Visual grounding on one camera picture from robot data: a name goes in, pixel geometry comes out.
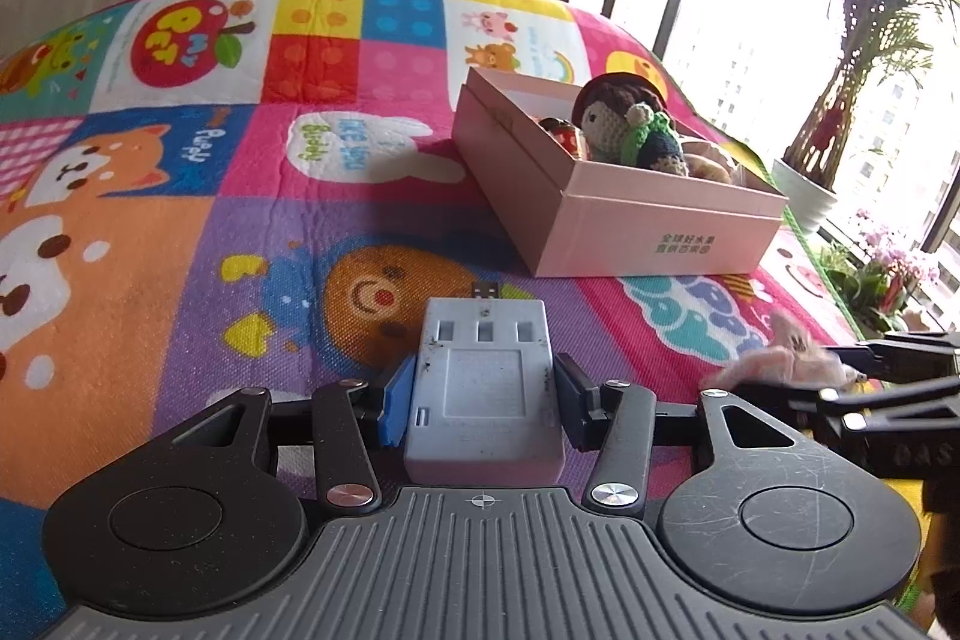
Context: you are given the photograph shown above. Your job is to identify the pink flowering plant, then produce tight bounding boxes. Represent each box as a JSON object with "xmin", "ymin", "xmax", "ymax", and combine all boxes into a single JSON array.
[{"xmin": 853, "ymin": 224, "xmax": 943, "ymax": 320}]

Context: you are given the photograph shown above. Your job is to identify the crochet doll with red hat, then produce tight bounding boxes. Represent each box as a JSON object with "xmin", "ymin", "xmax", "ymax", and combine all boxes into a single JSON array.
[{"xmin": 571, "ymin": 72, "xmax": 689, "ymax": 175}]

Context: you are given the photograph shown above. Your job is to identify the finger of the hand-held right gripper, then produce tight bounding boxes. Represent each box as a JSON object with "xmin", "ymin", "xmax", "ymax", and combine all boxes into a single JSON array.
[
  {"xmin": 731, "ymin": 377, "xmax": 960, "ymax": 440},
  {"xmin": 821, "ymin": 330, "xmax": 960, "ymax": 382}
]

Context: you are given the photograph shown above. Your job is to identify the tall green potted plant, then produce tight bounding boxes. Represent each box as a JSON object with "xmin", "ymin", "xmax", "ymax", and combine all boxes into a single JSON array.
[{"xmin": 784, "ymin": 0, "xmax": 960, "ymax": 193}]

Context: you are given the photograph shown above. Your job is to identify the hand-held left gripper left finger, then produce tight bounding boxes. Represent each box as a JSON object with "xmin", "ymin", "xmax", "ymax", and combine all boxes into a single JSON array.
[{"xmin": 154, "ymin": 355, "xmax": 418, "ymax": 512}]

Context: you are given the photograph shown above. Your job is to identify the pink cardboard box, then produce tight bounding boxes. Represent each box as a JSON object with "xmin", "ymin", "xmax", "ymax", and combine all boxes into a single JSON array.
[{"xmin": 452, "ymin": 66, "xmax": 790, "ymax": 279}]

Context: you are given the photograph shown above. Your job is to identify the white plant pot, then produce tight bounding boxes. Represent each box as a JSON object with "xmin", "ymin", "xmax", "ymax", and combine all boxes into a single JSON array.
[{"xmin": 772, "ymin": 156, "xmax": 839, "ymax": 236}]

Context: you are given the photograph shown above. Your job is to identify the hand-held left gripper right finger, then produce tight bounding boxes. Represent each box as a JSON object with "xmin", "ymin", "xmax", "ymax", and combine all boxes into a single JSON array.
[{"xmin": 552, "ymin": 352, "xmax": 812, "ymax": 510}]

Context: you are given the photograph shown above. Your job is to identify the grey battery charger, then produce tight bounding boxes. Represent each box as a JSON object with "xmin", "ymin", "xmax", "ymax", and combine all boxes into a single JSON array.
[{"xmin": 403, "ymin": 282, "xmax": 568, "ymax": 485}]

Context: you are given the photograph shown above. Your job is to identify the pink fluffy toy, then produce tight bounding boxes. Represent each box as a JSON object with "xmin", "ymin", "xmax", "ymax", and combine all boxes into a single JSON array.
[{"xmin": 701, "ymin": 312, "xmax": 865, "ymax": 390}]

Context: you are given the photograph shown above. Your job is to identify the colourful printed blanket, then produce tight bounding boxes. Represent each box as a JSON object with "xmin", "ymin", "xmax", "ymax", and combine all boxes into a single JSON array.
[{"xmin": 0, "ymin": 0, "xmax": 960, "ymax": 640}]

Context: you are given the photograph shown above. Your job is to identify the bread toy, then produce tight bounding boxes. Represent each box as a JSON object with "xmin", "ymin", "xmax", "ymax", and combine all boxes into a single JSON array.
[{"xmin": 677, "ymin": 137, "xmax": 741, "ymax": 186}]

